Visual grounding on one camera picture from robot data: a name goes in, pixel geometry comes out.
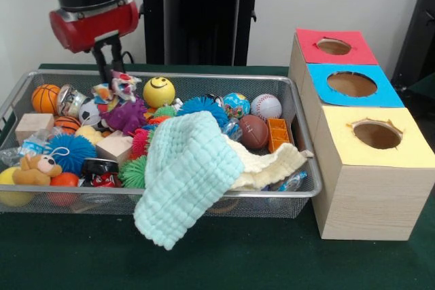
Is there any black monitor on stand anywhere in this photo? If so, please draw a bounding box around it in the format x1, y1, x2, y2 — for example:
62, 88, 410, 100
390, 0, 435, 82

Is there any purple spiky rubber ball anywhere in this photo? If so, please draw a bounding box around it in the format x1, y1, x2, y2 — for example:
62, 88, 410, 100
100, 98, 149, 137

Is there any dark green side tablecloth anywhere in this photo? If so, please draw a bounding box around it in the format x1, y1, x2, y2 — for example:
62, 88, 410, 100
404, 75, 435, 123

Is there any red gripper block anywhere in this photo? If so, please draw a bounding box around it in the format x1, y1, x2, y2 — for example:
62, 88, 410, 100
49, 0, 140, 83

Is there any wooden box with three holes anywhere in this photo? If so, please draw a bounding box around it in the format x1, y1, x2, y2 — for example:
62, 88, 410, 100
288, 29, 435, 240

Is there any brown toy football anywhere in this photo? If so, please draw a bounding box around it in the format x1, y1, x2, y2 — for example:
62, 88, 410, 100
239, 114, 270, 151

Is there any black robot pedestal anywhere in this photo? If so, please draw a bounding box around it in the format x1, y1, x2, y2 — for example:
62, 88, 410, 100
130, 0, 275, 67

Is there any blue spiky rubber ball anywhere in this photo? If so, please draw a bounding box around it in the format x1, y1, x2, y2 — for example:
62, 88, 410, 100
47, 133, 98, 177

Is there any small brown teddy bear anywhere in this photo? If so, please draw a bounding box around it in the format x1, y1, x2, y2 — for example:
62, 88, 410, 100
13, 153, 64, 186

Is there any small orange basketball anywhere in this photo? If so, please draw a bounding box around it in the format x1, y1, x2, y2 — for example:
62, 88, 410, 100
31, 84, 61, 115

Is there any colourful patterned fabric bundle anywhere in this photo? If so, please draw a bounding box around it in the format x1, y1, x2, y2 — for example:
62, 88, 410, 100
91, 71, 142, 106

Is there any black curved cable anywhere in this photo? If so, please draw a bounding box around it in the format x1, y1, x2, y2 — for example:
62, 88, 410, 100
121, 51, 143, 65

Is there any white baseball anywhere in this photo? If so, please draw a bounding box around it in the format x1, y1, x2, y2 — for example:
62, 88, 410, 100
250, 94, 283, 123

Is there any cream yellow waffle cloth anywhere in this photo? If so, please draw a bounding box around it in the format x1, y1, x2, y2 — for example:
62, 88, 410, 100
222, 133, 313, 192

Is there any mint green waffle cloth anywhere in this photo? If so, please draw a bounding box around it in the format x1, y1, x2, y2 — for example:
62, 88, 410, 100
133, 110, 246, 251

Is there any blue globe ball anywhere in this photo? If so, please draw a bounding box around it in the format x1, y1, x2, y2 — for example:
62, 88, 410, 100
222, 92, 251, 120

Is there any yellow smiley ball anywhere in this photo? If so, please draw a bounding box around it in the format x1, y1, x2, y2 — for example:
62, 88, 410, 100
142, 76, 177, 109

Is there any shallow wire mesh bin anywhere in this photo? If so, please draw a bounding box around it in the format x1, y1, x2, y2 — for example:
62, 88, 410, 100
0, 69, 323, 219

